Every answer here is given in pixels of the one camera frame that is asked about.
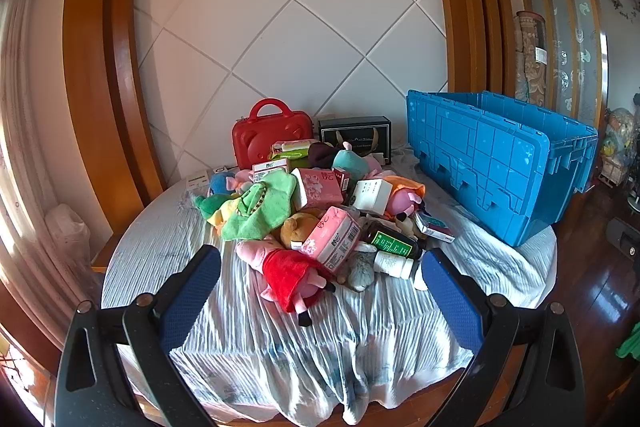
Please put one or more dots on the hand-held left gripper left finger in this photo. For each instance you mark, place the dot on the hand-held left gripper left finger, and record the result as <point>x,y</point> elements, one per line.
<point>192,284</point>

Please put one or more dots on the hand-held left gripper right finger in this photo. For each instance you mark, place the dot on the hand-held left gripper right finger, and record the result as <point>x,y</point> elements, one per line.
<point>447,292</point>

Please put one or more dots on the grey furry plush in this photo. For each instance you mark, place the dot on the grey furry plush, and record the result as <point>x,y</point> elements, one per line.
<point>361,271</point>

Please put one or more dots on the blue plastic crate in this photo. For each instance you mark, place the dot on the blue plastic crate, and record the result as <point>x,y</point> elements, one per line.
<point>490,162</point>

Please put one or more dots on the white pill bottle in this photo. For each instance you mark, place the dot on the white pill bottle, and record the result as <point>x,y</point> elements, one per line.
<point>395,264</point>

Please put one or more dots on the small red and white box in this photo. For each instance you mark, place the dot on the small red and white box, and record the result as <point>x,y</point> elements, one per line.
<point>435,229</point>

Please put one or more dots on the dark bottle with green label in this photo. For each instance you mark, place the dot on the dark bottle with green label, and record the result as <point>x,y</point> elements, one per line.
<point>392,243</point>

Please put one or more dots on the green frog plush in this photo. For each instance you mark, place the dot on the green frog plush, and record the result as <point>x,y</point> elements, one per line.
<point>209,205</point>

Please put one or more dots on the pig plush in red dress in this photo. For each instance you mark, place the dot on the pig plush in red dress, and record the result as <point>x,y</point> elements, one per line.
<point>287,272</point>

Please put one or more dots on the yellow green duck plush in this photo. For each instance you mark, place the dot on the yellow green duck plush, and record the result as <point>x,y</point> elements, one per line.
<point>260,209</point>

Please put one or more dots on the pig plush in orange dress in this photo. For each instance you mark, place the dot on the pig plush in orange dress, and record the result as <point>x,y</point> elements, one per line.
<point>406,198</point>

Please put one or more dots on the flat white box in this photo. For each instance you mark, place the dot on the flat white box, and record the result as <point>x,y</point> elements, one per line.
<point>197,181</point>

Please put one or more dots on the blue plush toy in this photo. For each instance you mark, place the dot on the blue plush toy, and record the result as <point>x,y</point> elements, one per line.
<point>221,182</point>

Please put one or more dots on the brown bear plush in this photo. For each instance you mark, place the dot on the brown bear plush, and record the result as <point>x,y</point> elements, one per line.
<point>300,229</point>

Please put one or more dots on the white square box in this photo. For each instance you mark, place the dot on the white square box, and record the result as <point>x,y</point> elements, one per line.
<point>372,195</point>

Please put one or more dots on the white and pink box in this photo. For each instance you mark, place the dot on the white and pink box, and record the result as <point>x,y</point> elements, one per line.
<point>270,168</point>

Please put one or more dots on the red hard carry case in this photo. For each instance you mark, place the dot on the red hard carry case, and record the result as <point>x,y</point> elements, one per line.
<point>260,139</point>

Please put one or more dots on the teal plush toy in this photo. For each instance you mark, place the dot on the teal plush toy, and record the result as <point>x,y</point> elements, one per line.
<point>350,159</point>

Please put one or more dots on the green packet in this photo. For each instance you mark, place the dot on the green packet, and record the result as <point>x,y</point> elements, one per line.
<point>290,150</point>

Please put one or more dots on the black gift box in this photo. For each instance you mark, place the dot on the black gift box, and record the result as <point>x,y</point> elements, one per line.
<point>367,134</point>

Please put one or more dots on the maroon cloth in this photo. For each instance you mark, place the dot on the maroon cloth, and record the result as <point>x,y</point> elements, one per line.
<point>320,154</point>

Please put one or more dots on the white curtain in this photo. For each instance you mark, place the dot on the white curtain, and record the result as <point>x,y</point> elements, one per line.
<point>20,147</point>

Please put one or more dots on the rolled patterned carpet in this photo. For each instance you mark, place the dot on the rolled patterned carpet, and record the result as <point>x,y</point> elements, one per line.
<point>530,52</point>

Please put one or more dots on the wooden glass partition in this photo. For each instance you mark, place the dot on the wooden glass partition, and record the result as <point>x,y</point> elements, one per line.
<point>560,22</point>

